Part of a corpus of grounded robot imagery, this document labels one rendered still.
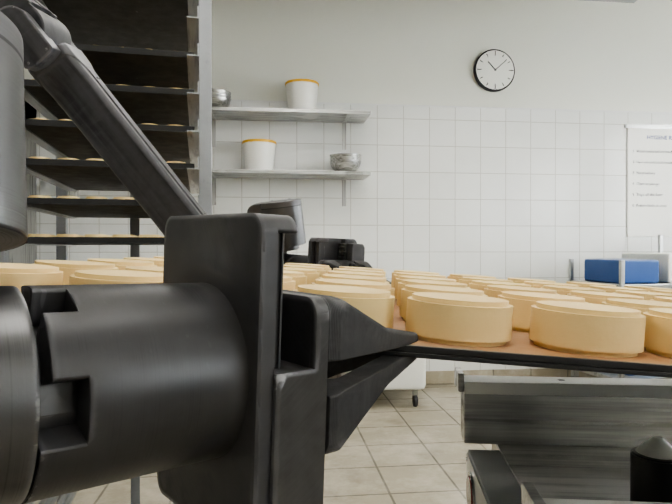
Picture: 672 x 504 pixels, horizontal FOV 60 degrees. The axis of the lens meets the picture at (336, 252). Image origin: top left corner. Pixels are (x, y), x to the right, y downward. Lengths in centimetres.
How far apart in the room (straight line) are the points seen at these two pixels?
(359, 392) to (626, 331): 13
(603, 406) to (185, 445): 50
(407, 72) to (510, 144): 96
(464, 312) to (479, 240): 431
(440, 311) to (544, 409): 35
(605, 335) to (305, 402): 15
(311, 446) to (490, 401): 42
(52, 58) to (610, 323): 66
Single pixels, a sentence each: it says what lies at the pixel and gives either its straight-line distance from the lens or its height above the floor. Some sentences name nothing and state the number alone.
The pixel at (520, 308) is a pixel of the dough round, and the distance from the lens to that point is 34.
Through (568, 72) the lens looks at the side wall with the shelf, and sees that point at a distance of 506.
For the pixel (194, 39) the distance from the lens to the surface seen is 167.
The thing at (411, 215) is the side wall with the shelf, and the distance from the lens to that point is 443.
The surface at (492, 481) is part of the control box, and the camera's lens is 52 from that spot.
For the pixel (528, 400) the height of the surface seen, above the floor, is 88.
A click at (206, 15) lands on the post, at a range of 153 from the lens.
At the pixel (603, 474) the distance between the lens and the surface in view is 56.
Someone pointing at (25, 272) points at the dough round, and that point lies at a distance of 32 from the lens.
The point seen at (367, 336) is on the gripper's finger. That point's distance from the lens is 21.
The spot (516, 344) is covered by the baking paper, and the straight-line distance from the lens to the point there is 29.
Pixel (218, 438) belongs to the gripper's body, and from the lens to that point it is 18.
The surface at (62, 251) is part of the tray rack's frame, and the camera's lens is 208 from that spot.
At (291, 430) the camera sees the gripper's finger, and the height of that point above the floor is 97.
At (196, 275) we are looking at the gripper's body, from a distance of 20.
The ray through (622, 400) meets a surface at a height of 88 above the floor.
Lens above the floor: 103
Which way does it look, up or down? level
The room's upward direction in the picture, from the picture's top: straight up
